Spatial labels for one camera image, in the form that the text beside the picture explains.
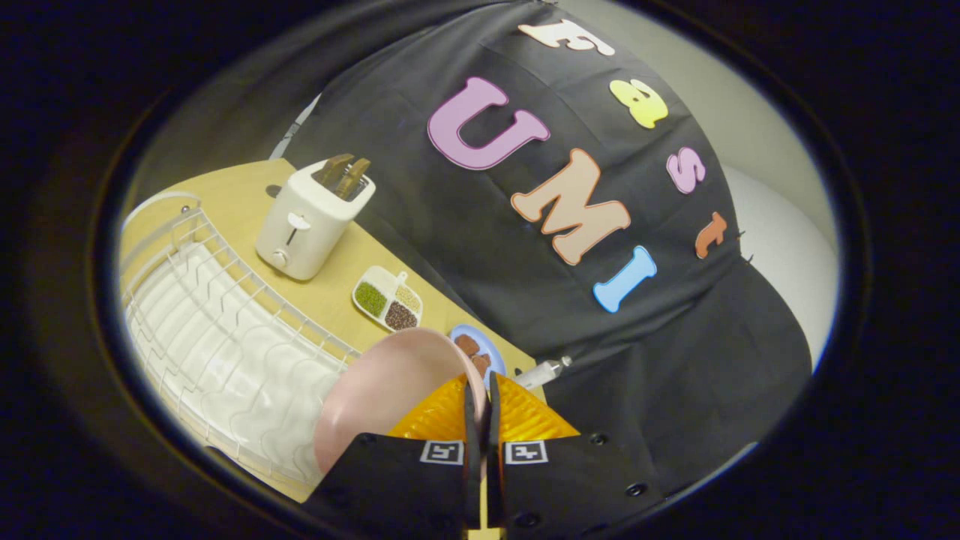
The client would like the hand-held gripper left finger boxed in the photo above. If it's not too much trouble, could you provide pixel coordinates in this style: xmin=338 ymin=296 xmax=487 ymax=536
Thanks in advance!
xmin=301 ymin=373 xmax=482 ymax=536

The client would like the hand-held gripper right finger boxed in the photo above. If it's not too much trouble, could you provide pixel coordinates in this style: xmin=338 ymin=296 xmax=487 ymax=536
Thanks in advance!
xmin=486 ymin=372 xmax=665 ymax=535

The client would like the pink plate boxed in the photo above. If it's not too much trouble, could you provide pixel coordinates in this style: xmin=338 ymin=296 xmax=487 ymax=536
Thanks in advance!
xmin=313 ymin=328 xmax=490 ymax=476

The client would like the white wire dish rack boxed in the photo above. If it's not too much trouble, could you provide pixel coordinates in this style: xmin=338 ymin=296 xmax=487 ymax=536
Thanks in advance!
xmin=120 ymin=192 xmax=362 ymax=488

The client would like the blue plate with brown food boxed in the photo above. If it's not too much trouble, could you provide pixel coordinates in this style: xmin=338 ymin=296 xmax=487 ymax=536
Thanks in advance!
xmin=448 ymin=324 xmax=507 ymax=391

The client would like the white divided dish with beans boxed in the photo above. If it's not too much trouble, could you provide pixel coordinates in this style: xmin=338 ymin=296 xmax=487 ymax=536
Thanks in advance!
xmin=352 ymin=265 xmax=425 ymax=333

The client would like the clear plastic syringe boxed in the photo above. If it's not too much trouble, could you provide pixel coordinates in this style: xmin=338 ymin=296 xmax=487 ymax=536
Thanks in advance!
xmin=513 ymin=355 xmax=574 ymax=391

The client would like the black backdrop cloth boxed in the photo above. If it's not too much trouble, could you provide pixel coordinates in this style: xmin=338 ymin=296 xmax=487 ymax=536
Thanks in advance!
xmin=283 ymin=0 xmax=814 ymax=497

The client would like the white toaster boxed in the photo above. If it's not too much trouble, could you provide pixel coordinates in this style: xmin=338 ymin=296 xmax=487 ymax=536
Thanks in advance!
xmin=256 ymin=159 xmax=377 ymax=282

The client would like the toast slice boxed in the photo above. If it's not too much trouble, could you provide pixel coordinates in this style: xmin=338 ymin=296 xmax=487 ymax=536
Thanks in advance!
xmin=335 ymin=157 xmax=371 ymax=200
xmin=312 ymin=154 xmax=355 ymax=188

